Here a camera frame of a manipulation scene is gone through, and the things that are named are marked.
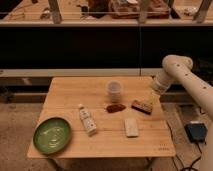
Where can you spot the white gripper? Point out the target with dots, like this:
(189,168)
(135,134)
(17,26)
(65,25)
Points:
(162,82)

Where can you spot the brown wooden eraser block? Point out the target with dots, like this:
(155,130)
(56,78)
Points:
(142,106)

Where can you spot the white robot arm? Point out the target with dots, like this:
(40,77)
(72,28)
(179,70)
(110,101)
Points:
(178,68)

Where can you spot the white ceramic cup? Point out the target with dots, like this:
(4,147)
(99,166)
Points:
(114,89)

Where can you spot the green ceramic plate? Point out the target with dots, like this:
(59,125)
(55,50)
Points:
(52,135)

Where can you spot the white rectangular sponge block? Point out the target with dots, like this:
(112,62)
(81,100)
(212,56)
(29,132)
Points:
(131,128)

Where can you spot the dark red flat piece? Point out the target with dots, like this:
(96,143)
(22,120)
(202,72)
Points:
(115,108)

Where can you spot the blue foot pedal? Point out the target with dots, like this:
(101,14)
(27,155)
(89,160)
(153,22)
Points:
(196,132)

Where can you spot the light wooden table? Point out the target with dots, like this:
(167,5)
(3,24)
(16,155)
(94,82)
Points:
(67,93)

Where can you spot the white tube bottle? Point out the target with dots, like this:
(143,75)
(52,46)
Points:
(87,121)

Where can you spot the background wooden shelf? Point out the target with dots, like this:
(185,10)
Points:
(106,12)

